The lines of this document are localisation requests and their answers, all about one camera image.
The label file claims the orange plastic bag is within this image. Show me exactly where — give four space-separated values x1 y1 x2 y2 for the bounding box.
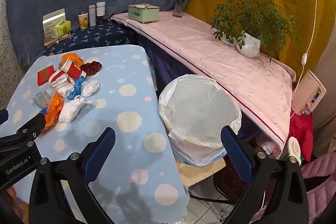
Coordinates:
41 93 64 131

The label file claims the green plant in white pot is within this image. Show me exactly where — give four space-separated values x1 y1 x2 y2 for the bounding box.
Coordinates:
197 0 301 64

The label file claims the slim white bottle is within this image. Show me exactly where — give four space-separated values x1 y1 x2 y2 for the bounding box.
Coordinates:
88 5 97 25

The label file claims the large white tissue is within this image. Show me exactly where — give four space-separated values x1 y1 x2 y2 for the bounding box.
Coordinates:
58 97 95 123

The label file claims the white cardboard box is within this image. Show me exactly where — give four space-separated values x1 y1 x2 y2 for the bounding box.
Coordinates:
42 9 66 37

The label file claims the small white crumpled tissue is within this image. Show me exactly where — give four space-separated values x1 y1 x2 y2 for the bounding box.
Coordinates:
83 81 101 97

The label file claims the white round device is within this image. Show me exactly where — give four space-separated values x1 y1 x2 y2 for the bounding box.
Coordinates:
287 137 302 164

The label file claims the pink puffer jacket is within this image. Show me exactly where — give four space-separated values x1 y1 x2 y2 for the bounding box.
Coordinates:
301 153 334 224

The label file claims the yellow printed cup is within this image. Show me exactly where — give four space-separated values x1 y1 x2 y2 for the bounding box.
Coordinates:
78 12 88 29

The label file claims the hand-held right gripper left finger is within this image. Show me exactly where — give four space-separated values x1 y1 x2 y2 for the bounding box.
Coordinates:
29 127 116 224

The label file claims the red cloth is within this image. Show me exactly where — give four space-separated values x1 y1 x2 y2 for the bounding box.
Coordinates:
289 111 314 161

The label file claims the bin with white plastic bag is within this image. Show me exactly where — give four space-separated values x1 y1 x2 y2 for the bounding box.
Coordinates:
158 74 242 167

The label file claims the white cable with switch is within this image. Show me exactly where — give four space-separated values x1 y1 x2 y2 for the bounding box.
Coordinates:
290 0 319 119

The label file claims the green tissue pack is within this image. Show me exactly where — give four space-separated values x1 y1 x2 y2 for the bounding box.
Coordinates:
51 20 71 39

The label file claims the light blue planet-print tablecloth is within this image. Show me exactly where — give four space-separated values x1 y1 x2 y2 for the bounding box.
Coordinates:
0 44 190 224

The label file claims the dark red scrunchie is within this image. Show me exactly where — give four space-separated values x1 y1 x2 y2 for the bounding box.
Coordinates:
80 61 103 76

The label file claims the flat book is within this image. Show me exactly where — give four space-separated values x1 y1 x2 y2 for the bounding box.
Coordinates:
44 32 71 47

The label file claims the pink clothes pile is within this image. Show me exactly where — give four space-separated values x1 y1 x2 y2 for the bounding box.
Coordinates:
253 132 282 159

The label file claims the grey crumpled wrapper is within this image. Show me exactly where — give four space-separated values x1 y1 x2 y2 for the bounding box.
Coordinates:
34 91 51 107

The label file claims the navy printed cloth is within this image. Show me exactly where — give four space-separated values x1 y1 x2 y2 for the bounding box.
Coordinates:
42 20 137 56

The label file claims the dark folding stool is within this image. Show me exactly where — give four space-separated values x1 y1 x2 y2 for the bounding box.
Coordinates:
188 156 248 206

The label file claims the beige speckled board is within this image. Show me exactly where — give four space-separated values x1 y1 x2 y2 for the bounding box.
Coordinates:
176 156 227 188

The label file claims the pink white appliance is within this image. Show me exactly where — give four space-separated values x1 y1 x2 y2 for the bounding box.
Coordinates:
292 70 327 116

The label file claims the dark purple table skirt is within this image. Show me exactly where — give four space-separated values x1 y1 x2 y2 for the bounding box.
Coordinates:
138 35 258 140

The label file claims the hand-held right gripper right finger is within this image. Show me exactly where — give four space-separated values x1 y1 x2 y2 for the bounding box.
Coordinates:
220 126 308 224

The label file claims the red flat packet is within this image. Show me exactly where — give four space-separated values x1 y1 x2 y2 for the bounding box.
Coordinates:
37 69 55 86

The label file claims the green tissue box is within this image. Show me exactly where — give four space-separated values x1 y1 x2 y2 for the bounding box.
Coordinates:
128 4 160 24

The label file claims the blue plastic wrapper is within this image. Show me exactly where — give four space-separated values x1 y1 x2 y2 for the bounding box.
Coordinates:
67 76 86 102

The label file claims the crushed red white paper cup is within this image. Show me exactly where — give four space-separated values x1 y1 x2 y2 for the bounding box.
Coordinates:
49 70 76 98

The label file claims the pink table cloth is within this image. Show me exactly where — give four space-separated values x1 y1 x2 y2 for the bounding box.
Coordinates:
110 11 297 152

